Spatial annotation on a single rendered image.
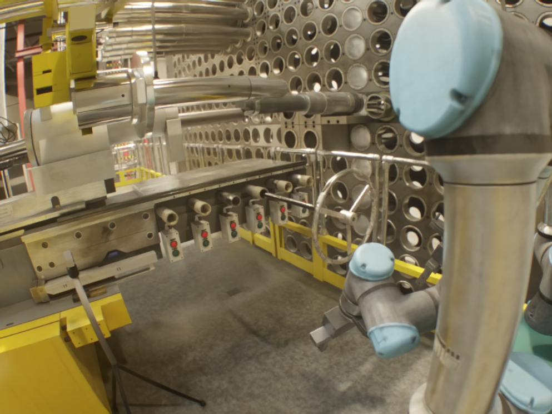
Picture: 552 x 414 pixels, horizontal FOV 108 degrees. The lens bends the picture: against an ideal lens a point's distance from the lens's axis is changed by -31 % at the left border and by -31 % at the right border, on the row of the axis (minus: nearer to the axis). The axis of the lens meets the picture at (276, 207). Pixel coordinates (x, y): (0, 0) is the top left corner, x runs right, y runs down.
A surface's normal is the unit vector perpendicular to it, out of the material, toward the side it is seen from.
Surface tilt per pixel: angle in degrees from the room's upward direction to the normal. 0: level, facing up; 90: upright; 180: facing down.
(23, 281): 90
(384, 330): 47
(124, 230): 90
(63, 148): 68
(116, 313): 90
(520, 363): 7
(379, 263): 25
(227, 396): 0
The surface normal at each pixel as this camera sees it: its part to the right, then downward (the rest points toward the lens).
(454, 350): -0.88, 0.17
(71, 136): 0.53, -0.18
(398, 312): 0.00, -0.74
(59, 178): 0.60, 0.19
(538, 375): 0.05, -0.96
